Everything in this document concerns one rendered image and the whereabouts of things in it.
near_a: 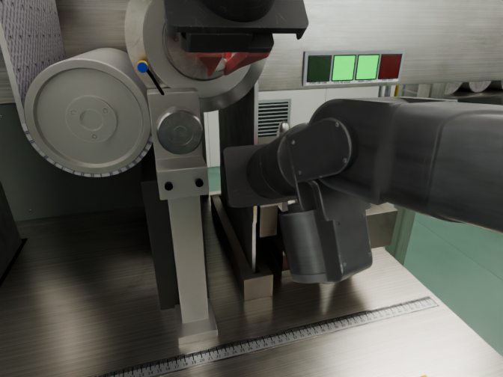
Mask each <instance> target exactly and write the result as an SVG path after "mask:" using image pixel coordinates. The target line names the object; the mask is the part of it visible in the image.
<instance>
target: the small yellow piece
mask: <svg viewBox="0 0 503 377"><path fill-rule="evenodd" d="M137 69H138V71H139V72H140V73H146V72H147V74H148V75H149V77H150V78H151V79H152V81H153V83H154V84H155V85H156V88H157V89H158V91H159V92H160V93H161V94H162V95H164V92H163V90H162V89H161V87H160V86H159V84H158V82H157V80H156V79H155V77H154V76H153V74H152V72H151V71H150V70H149V69H148V65H147V62H146V61H143V60H141V61H139V62H138V64H137Z"/></svg>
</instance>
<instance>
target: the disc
mask: <svg viewBox="0 0 503 377"><path fill-rule="evenodd" d="M150 1H151V0H129V3H128V6H127V9H126V16H125V24H124V33H125V41H126V48H127V51H128V55H129V58H130V60H131V62H132V65H133V67H134V69H135V71H136V73H137V74H138V76H139V78H140V79H141V80H142V82H143V83H144V84H145V85H146V87H147V88H148V89H157V88H156V85H155V84H154V83H153V81H152V79H151V78H150V77H149V75H148V74H147V72H146V73H140V72H139V71H138V69H137V64H138V62H139V61H141V60H143V61H146V62H147V65H148V69H149V70H150V71H151V72H152V74H153V76H154V77H155V79H156V80H157V82H158V84H159V86H160V87H161V88H170V87H169V86H167V85H166V84H165V83H164V82H163V81H162V80H161V79H160V78H159V77H158V75H157V74H156V73H155V72H154V70H153V68H152V66H151V65H150V63H149V61H148V59H147V56H146V53H145V50H144V44H143V37H142V28H143V21H144V15H145V13H146V10H147V7H148V5H149V4H150ZM164 28H165V24H164V27H163V32H162V41H163V46H164V49H165V44H164ZM165 53H166V55H167V57H168V54H167V52H166V50H165ZM168 59H169V61H170V62H171V60H170V58H169V57H168ZM265 63H266V58H264V59H262V60H259V61H256V62H254V63H252V64H251V66H250V68H249V71H248V72H247V73H246V75H245V76H244V78H243V79H242V80H241V82H240V83H239V84H238V85H237V86H235V87H234V88H233V89H231V90H230V91H228V92H227V93H225V94H222V95H219V96H215V97H211V98H199V106H200V112H211V111H218V110H221V109H223V108H227V107H228V106H230V105H233V104H234V103H235V102H237V101H239V100H240V99H242V98H243V97H244V96H245V95H246V94H247V93H248V92H249V91H250V90H251V89H252V88H253V86H254V85H255V83H256V82H257V80H258V79H259V77H260V75H261V73H262V71H263V68H264V65H265ZM171 64H172V65H173V63H172V62H171ZM173 66H174V65H173ZM174 67H175V66H174ZM175 68H176V67H175ZM176 69H177V68H176ZM177 70H178V69H177ZM178 71H179V70H178ZM179 72H180V71H179ZM180 73H181V72H180ZM182 74H183V73H182Z"/></svg>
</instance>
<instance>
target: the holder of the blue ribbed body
mask: <svg viewBox="0 0 503 377"><path fill-rule="evenodd" d="M277 215H278V204H277V203H273V204H267V205H262V206H259V217H257V223H256V228H257V229H258V231H259V237H265V236H274V235H277Z"/></svg>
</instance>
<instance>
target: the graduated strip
mask: <svg viewBox="0 0 503 377"><path fill-rule="evenodd" d="M434 307H439V305H438V304H437V303H436V302H435V301H434V300H433V299H432V298H431V297H430V296H424V297H420V298H415V299H412V300H408V301H402V302H399V303H396V304H390V305H386V306H383V307H378V308H374V309H370V310H365V311H362V312H358V313H352V314H349V315H346V316H339V317H336V318H333V319H327V320H323V321H320V322H315V323H311V324H307V325H302V326H299V327H295V328H289V329H286V330H283V331H276V332H273V333H270V334H264V335H260V336H257V337H252V338H248V339H244V340H239V341H236V342H232V343H226V344H223V345H220V346H214V347H210V348H207V349H201V350H198V351H194V352H189V353H185V354H181V355H176V356H173V357H169V358H163V359H160V360H157V361H151V362H147V363H144V364H138V365H135V366H131V367H126V368H123V369H119V370H113V371H110V372H107V373H100V374H97V375H94V376H88V377H158V376H163V375H167V374H170V373H175V372H179V371H182V370H187V369H191V368H194V367H199V366H203V365H206V364H211V363H215V362H218V361H223V360H227V359H230V358H235V357H239V356H242V355H247V354H251V353H254V352H259V351H263V350H266V349H271V348H275V347H278V346H283V345H287V344H290V343H295V342H299V341H302V340H307V339H311V338H314V337H319V336H323V335H326V334H331V333H335V332H338V331H343V330H347V329H350V328H355V327H359V326H362V325H367V324H371V323H374V322H379V321H383V320H386V319H391V318H395V317H398V316H403V315H406V314H410V313H415V312H418V311H422V310H427V309H430V308H434Z"/></svg>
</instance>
